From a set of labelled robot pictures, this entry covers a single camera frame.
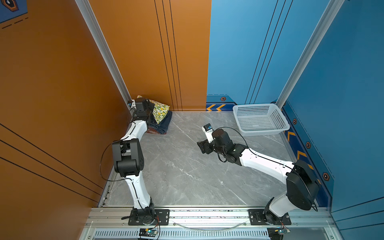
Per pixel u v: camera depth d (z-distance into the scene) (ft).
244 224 2.37
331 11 2.34
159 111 3.16
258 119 3.80
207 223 2.38
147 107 2.61
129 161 1.76
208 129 2.33
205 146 2.38
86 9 2.29
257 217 2.38
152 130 3.48
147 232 2.32
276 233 2.32
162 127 3.38
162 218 2.43
